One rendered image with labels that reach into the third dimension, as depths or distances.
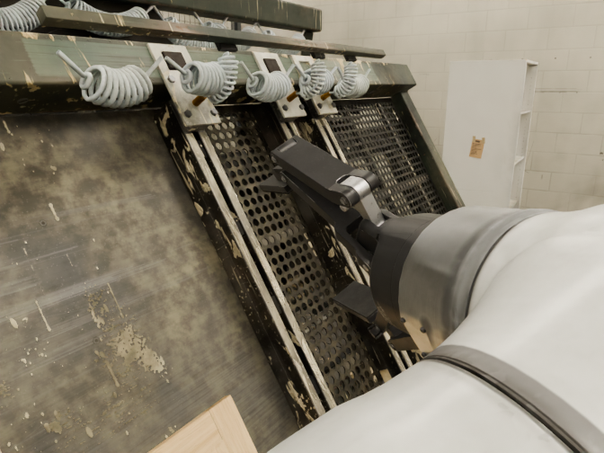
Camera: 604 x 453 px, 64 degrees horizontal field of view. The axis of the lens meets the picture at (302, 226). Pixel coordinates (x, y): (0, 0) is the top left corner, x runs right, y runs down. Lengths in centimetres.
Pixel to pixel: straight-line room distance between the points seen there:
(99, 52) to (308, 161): 73
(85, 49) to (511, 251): 90
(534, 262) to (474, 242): 5
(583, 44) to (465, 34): 113
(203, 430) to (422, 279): 74
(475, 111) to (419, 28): 191
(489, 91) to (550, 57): 145
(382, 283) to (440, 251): 6
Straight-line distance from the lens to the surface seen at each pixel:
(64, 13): 80
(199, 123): 104
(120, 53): 105
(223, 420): 96
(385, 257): 28
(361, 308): 44
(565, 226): 20
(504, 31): 570
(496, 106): 425
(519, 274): 18
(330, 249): 128
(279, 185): 39
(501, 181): 430
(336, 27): 639
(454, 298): 22
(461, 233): 23
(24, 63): 94
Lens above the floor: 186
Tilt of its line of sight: 16 degrees down
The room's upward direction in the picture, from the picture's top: straight up
